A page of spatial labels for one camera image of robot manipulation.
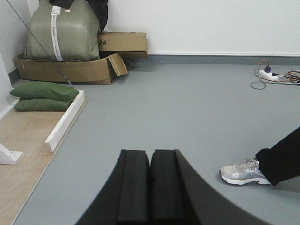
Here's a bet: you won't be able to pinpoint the black trouser leg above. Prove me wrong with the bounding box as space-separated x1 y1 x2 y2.
255 128 300 185

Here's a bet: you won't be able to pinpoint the lower green sandbag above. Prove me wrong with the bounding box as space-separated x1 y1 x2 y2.
14 98 73 111

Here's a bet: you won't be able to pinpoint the upper green sandbag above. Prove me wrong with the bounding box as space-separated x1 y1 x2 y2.
10 82 79 101

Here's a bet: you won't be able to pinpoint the purple plug adapter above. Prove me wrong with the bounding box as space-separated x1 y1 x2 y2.
265 67 271 73

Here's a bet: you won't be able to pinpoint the flattened open cardboard box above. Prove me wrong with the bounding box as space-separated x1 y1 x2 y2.
14 53 128 84

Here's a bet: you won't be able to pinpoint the orange and black cables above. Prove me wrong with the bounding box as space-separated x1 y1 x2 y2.
250 60 300 90

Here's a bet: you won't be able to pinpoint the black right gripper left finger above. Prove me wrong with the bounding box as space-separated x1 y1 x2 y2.
77 150 149 225

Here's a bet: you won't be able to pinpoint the white grey sneaker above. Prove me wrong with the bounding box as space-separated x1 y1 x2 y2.
220 157 271 186

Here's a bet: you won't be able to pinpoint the plywood base platform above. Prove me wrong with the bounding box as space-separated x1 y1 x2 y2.
0 97 89 225

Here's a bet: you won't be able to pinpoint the steel guy wire with turnbuckle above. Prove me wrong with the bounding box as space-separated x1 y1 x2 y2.
6 0 75 90

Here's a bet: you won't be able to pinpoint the large green woven sack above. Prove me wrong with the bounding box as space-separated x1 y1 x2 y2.
24 0 99 61

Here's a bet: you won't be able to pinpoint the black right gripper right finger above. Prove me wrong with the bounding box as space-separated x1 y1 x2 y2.
150 150 266 225

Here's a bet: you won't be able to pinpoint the green sandbag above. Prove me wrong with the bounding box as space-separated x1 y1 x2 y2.
10 82 79 101
14 98 73 111

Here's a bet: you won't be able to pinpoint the white power strip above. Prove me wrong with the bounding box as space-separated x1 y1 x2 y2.
258 69 284 82

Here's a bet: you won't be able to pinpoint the brown cardboard box labelled 2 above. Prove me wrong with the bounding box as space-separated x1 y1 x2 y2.
97 32 148 58

